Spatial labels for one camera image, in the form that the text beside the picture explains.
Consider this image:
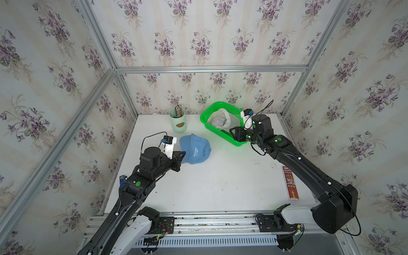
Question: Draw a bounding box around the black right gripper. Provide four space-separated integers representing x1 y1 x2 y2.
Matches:
227 125 263 147

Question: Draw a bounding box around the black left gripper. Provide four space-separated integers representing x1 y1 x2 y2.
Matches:
149 150 187 182

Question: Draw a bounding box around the light blue baseball cap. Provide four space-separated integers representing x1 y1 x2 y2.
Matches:
180 133 211 165

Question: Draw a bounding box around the beige baseball cap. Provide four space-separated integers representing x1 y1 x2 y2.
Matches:
207 108 241 131

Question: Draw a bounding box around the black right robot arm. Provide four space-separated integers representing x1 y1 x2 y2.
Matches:
229 114 358 234

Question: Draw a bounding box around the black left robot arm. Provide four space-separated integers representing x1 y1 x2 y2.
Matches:
78 147 186 255

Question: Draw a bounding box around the green plastic basket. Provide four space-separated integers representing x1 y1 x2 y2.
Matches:
200 102 255 147

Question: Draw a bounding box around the mint green pencil cup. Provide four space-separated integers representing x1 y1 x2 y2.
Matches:
169 108 187 133

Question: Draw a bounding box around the bundle of coloured pencils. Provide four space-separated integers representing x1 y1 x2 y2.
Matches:
175 105 182 118

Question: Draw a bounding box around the blue stapler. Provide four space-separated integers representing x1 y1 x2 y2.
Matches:
119 175 127 188

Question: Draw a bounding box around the red patterned card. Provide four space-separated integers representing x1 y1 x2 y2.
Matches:
282 166 300 200

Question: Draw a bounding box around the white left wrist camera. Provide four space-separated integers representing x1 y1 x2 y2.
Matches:
162 135 177 159

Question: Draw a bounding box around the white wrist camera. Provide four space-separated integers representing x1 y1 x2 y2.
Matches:
240 109 254 130
162 135 177 159

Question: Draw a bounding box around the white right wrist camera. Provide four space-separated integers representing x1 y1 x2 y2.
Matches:
240 109 254 130

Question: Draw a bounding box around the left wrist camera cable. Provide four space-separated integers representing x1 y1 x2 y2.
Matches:
140 131 169 154

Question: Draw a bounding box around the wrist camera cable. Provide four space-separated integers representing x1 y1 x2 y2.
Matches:
251 99 275 117
140 131 169 154

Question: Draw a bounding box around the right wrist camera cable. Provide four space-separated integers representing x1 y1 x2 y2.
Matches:
251 99 275 117

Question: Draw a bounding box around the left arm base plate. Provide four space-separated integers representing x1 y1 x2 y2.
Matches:
147 216 175 235

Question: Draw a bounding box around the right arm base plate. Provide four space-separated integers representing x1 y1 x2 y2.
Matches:
255 214 298 233

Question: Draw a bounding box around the aluminium mounting rail frame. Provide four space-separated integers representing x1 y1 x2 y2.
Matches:
74 209 361 255

